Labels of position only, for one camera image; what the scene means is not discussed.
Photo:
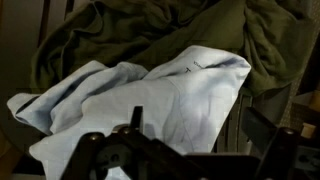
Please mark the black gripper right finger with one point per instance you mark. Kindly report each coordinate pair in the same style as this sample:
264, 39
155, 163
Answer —
278, 150

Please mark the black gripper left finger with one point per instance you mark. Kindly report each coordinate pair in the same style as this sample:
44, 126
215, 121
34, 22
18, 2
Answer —
100, 153

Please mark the light blue shirt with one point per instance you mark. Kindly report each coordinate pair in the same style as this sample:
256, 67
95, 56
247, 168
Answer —
166, 110

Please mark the dark green cloth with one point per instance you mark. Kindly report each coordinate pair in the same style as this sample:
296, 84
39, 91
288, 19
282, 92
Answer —
133, 30

